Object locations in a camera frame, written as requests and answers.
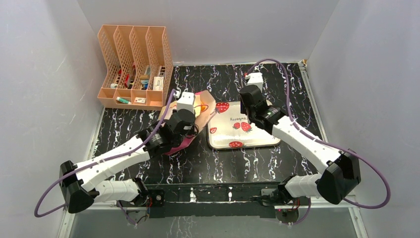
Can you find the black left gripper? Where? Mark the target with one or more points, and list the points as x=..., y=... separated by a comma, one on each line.
x=192, y=131

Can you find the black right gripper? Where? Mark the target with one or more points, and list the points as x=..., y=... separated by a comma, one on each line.
x=248, y=95

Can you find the pink paper gift bag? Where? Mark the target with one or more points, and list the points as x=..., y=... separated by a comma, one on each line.
x=202, y=119

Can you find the strawberry print metal tray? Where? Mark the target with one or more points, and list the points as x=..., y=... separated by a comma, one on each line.
x=229, y=129

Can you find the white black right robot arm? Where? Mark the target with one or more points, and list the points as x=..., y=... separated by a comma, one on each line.
x=338, y=172

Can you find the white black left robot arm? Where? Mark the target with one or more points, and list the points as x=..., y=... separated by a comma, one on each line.
x=88, y=182

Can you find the white medicine box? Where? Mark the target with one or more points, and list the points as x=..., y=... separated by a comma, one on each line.
x=158, y=83

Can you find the small white card box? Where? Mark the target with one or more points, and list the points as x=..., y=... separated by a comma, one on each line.
x=140, y=100

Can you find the green white tube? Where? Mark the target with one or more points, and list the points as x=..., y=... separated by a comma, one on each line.
x=123, y=100

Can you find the peach plastic file organizer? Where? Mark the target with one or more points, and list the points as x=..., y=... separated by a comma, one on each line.
x=133, y=56

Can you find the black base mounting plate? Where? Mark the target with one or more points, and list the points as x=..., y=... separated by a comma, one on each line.
x=215, y=200

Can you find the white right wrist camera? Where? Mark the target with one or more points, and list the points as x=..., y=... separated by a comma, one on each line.
x=254, y=78

